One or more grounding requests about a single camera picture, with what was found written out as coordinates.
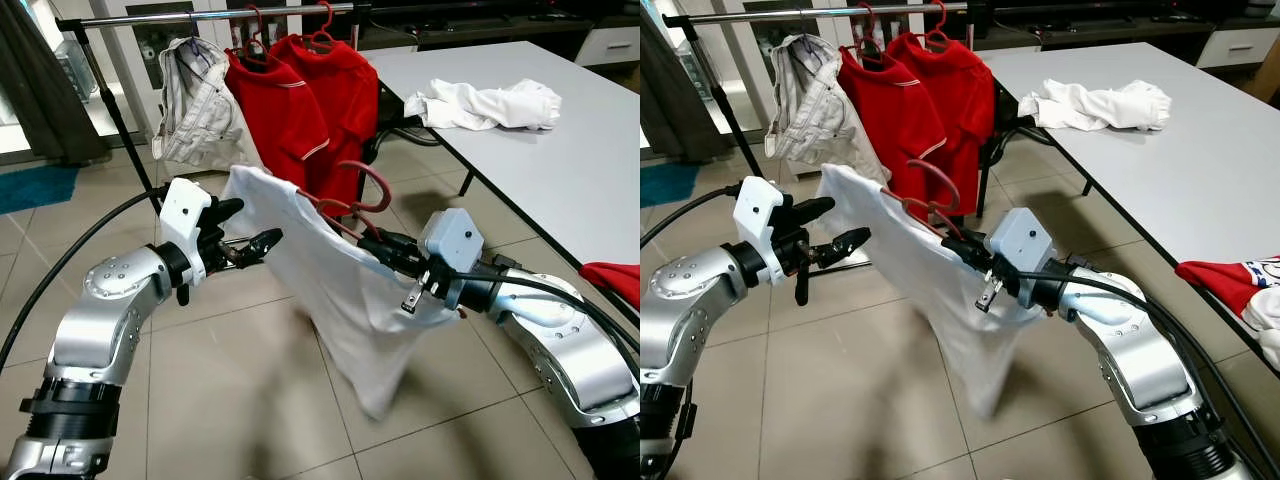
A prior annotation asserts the white crumpled garment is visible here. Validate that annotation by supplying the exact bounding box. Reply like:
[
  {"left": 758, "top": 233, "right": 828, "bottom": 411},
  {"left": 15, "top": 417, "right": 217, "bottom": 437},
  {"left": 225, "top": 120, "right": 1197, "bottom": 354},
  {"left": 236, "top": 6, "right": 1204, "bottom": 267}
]
[
  {"left": 405, "top": 78, "right": 564, "bottom": 132},
  {"left": 1020, "top": 78, "right": 1174, "bottom": 132}
]

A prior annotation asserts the white shirt with prints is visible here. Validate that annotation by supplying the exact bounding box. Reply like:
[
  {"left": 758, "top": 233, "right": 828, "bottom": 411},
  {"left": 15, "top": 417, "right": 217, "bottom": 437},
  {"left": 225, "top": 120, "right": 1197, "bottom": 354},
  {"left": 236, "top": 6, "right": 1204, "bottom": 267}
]
[
  {"left": 220, "top": 165, "right": 467, "bottom": 422},
  {"left": 815, "top": 163, "right": 1047, "bottom": 422}
]

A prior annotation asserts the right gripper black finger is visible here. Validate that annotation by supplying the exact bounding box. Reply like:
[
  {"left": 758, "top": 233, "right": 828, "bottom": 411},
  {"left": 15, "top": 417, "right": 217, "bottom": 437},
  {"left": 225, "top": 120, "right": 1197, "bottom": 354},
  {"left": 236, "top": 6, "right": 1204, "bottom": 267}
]
[
  {"left": 950, "top": 231, "right": 996, "bottom": 261},
  {"left": 357, "top": 240, "right": 411, "bottom": 279},
  {"left": 378, "top": 230, "right": 423, "bottom": 259},
  {"left": 937, "top": 240, "right": 986, "bottom": 279}
]

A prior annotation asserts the white drawer cabinet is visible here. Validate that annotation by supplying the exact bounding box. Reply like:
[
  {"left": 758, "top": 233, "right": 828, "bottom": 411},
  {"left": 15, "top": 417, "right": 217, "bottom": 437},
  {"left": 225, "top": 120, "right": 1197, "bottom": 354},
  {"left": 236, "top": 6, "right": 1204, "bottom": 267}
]
[
  {"left": 575, "top": 25, "right": 641, "bottom": 69},
  {"left": 1195, "top": 25, "right": 1280, "bottom": 69}
]

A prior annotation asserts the black low shelf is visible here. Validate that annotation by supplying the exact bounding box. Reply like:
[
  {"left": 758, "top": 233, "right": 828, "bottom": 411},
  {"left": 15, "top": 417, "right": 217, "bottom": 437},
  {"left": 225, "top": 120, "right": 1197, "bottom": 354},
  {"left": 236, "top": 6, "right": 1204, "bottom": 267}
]
[
  {"left": 355, "top": 0, "right": 641, "bottom": 51},
  {"left": 965, "top": 0, "right": 1280, "bottom": 46}
]

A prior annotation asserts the red clothes hanger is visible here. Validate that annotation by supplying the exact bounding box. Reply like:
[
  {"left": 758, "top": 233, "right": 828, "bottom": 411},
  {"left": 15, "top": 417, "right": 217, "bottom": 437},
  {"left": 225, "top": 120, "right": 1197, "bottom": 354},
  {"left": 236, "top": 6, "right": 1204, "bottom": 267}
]
[
  {"left": 310, "top": 0, "right": 337, "bottom": 47},
  {"left": 925, "top": 0, "right": 952, "bottom": 47},
  {"left": 295, "top": 159, "right": 394, "bottom": 247},
  {"left": 855, "top": 5, "right": 887, "bottom": 62},
  {"left": 240, "top": 5, "right": 272, "bottom": 62},
  {"left": 900, "top": 159, "right": 964, "bottom": 242}
]

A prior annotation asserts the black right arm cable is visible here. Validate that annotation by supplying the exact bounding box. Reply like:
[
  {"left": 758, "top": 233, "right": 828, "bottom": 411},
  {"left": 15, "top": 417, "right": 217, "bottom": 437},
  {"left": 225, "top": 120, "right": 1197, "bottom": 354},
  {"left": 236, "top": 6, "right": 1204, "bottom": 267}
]
[
  {"left": 445, "top": 265, "right": 641, "bottom": 372},
  {"left": 1020, "top": 268, "right": 1262, "bottom": 462}
]

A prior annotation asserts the red garment with white lettering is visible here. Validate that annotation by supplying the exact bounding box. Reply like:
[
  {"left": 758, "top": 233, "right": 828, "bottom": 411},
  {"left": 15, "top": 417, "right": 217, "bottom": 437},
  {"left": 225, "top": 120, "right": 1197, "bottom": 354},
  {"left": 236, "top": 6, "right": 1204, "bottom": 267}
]
[
  {"left": 1175, "top": 255, "right": 1280, "bottom": 372},
  {"left": 580, "top": 262, "right": 641, "bottom": 312}
]

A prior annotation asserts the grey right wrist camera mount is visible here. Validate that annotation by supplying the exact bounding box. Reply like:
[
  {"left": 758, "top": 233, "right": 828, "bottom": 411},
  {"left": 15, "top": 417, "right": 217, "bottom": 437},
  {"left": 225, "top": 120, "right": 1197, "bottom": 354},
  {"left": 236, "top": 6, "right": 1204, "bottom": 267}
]
[
  {"left": 420, "top": 207, "right": 489, "bottom": 302},
  {"left": 985, "top": 207, "right": 1057, "bottom": 307}
]

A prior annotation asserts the cream jacket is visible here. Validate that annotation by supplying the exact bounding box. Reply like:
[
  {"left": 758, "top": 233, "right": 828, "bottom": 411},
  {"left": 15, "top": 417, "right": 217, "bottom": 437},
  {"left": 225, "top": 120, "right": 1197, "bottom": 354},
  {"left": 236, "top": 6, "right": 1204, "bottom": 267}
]
[
  {"left": 150, "top": 38, "right": 264, "bottom": 172},
  {"left": 765, "top": 35, "right": 877, "bottom": 167}
]

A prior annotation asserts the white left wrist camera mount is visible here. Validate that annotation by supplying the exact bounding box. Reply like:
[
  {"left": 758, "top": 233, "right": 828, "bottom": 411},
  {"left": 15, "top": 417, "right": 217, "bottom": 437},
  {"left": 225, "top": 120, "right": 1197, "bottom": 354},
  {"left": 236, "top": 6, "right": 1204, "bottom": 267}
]
[
  {"left": 735, "top": 177, "right": 792, "bottom": 282},
  {"left": 158, "top": 177, "right": 214, "bottom": 277}
]

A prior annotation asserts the dark grey curtain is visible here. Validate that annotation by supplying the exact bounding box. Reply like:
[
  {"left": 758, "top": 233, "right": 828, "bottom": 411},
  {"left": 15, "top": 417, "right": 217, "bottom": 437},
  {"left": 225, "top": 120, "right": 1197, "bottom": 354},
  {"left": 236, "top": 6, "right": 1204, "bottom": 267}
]
[
  {"left": 640, "top": 0, "right": 732, "bottom": 162},
  {"left": 0, "top": 0, "right": 112, "bottom": 167}
]

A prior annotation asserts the black chrome clothes rack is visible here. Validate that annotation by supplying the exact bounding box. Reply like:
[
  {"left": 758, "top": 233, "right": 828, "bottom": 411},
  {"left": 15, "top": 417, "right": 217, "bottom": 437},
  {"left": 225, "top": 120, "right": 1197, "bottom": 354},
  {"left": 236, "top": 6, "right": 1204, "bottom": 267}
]
[
  {"left": 55, "top": 0, "right": 371, "bottom": 251},
  {"left": 662, "top": 0, "right": 981, "bottom": 251}
]

